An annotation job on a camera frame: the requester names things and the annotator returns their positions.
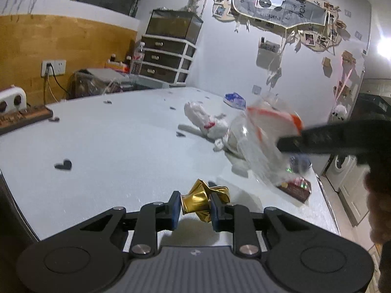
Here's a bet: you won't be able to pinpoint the white washing machine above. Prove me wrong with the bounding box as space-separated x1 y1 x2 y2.
325 156 356 193

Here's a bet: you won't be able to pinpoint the water bottle red label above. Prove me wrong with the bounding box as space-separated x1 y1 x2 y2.
133 42 145 64

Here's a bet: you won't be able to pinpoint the blue white tissue pack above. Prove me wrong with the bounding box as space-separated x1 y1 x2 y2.
223 93 247 110

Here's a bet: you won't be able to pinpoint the white plush wall toy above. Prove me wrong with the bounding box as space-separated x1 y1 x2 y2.
331 104 348 122

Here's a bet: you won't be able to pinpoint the gold foil wrapper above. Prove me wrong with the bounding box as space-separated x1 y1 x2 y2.
181 179 231 223

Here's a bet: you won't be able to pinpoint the glass fish tank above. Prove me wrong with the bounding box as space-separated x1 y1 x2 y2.
146 9 204 44

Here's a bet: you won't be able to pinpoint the white plastic bag red print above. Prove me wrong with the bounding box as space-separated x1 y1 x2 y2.
184 102 244 159

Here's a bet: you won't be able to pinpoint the red cigarette pack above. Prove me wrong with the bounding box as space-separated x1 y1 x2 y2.
277 177 312 203

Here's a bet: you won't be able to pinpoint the wooden power strip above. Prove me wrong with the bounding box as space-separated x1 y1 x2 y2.
0 105 53 135

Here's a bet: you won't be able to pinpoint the wall photo collage board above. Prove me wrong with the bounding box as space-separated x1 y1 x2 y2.
212 0 346 52

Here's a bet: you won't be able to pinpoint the white wall socket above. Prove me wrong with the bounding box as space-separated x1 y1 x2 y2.
41 60 67 77

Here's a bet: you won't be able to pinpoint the white drawer cabinet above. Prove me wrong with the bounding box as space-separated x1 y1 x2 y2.
140 34 197 87

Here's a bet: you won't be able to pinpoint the white kitchen cabinets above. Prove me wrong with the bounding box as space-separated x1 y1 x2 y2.
340 166 369 226

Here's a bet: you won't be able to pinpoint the crushed blue soda can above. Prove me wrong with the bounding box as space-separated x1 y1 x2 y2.
290 155 312 175

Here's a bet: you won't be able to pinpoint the clear plastic bag orange trim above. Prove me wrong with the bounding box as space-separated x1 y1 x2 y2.
229 93 304 186

